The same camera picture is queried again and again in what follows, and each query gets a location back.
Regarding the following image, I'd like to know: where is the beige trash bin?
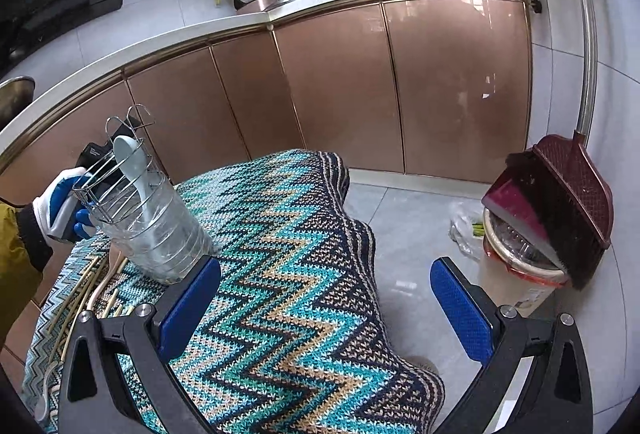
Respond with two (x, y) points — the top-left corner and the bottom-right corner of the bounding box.
(480, 206), (571, 317)

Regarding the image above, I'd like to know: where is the person's left forearm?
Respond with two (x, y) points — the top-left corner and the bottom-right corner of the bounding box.
(0, 199), (55, 350)

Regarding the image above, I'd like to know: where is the bunch of bamboo chopsticks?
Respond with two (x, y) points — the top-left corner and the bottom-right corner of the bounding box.
(30, 254), (136, 365)

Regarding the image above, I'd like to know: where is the person's left hand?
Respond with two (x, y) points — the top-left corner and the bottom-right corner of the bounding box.
(34, 166), (96, 245)

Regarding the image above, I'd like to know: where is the white kitchen countertop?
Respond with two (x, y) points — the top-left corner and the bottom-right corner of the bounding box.
(0, 0), (528, 139)

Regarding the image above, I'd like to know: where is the metal wire utensil holder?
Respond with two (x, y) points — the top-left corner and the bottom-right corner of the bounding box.
(72, 104), (173, 265)

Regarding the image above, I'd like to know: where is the light blue spoon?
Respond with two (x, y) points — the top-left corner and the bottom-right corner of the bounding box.
(112, 135), (168, 235)

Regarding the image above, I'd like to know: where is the white spoon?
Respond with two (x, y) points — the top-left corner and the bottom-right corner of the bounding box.
(34, 361), (56, 421)

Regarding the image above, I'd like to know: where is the plastic bag with vegetables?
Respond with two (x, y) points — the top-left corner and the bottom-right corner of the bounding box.
(448, 201), (488, 259)

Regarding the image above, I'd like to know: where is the beige rice spoon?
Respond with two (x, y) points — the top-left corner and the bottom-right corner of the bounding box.
(75, 239), (128, 317)

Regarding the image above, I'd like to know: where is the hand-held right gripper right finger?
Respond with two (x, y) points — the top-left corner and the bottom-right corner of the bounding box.
(430, 256), (596, 434)

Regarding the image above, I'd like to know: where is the maroon dustpan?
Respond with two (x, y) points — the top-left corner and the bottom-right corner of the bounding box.
(481, 131), (615, 275)

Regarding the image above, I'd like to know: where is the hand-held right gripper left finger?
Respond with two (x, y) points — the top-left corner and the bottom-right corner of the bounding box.
(59, 256), (223, 434)

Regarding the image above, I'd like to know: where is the zigzag knitted blanket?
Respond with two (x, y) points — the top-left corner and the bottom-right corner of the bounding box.
(22, 149), (446, 434)

